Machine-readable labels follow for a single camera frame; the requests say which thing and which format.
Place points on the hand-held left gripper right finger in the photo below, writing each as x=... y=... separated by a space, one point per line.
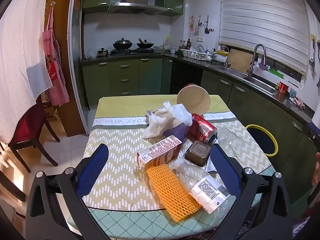
x=225 y=170

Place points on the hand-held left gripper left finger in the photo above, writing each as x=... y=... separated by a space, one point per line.
x=93 y=170

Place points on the clear plastic bottle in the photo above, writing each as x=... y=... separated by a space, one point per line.
x=207 y=190

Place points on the yellow rimmed trash bin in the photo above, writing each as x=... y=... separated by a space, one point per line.
x=261 y=140

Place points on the red soda can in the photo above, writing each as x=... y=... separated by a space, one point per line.
x=200 y=127

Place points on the orange foam fruit net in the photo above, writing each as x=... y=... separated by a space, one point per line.
x=170 y=192

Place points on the person's right hand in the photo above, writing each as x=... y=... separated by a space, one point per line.
x=317 y=170

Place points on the clear plastic wrapper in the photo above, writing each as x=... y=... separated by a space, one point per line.
x=230 y=140

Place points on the dark brown plastic tray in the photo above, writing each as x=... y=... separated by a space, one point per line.
x=196 y=152

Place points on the crumpled snack wrapper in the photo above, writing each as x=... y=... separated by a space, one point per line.
x=298 y=102

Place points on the black kitchen countertop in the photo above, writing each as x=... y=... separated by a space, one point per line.
x=287 y=100

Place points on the red mug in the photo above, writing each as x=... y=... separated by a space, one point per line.
x=283 y=88

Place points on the purple tissue pack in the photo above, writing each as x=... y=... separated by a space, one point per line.
x=178 y=133

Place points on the red and white milk carton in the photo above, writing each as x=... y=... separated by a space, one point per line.
x=160 y=152

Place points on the cardboard box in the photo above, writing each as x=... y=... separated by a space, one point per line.
x=51 y=115

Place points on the green plastic tray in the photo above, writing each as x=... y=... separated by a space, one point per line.
x=276 y=72

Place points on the hanging steel spoon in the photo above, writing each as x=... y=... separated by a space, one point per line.
x=311 y=61

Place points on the crumpled white paper towel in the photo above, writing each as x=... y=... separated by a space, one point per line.
x=178 y=112

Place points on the steel kitchen sink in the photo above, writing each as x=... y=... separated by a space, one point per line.
x=257 y=82

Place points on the crumpled white tissue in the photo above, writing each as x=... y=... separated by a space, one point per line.
x=158 y=126

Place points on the wooden chair with red cushion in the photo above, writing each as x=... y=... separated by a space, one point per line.
x=27 y=127

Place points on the beige paper bowl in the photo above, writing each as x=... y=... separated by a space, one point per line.
x=192 y=97

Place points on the small silver wrapper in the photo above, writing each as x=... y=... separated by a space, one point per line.
x=150 y=113

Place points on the steel kitchen faucet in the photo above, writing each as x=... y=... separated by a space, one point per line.
x=250 y=70

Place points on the red checked apron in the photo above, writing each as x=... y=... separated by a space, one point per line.
x=57 y=87

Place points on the black built-in appliance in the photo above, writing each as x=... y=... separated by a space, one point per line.
x=186 y=77

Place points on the green base cabinets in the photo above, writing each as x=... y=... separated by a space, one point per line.
x=125 y=72

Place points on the wooden cutting board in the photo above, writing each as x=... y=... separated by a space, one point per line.
x=240 y=60

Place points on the small steel pot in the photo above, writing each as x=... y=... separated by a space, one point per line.
x=102 y=53

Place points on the yellow basket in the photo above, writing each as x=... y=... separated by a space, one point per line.
x=222 y=52

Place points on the white dish rack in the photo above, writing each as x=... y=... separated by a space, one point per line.
x=195 y=54

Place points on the gas stove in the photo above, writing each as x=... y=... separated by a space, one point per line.
x=130 y=52

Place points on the white window blind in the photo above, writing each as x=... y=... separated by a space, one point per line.
x=262 y=17

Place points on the black wok with lid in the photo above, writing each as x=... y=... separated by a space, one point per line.
x=122 y=44

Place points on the dark sauce bottle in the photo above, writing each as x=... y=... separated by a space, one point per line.
x=188 y=44

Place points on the black wok with ladle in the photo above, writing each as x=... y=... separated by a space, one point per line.
x=145 y=45

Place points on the white dotted cloth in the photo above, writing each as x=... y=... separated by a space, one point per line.
x=20 y=55

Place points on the cooking oil bottle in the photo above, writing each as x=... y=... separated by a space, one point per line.
x=167 y=44

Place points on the black hanging spatula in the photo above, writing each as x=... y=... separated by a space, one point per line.
x=207 y=30

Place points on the hanging kitchen utensil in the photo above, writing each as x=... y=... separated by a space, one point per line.
x=197 y=31

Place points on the steel range hood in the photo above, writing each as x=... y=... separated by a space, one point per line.
x=137 y=7

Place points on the hanging wall ornament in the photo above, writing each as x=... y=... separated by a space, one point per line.
x=191 y=22

